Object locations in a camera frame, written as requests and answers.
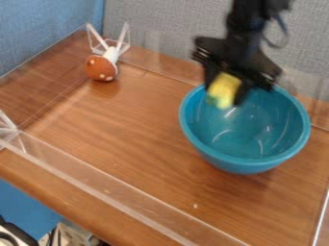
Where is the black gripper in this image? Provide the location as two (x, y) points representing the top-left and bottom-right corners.
(191, 36), (282, 106)

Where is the yellow toy banana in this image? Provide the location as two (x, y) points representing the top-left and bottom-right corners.
(207, 73), (242, 110)

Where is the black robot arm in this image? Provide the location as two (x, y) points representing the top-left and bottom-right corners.
(191, 0), (290, 109)

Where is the blue plastic bowl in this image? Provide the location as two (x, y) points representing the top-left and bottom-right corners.
(179, 86), (311, 175)

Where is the clear acrylic barrier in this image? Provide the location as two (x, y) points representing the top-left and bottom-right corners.
(0, 21), (329, 246)

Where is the black cable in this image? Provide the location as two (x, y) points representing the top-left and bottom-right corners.
(260, 12), (290, 50)

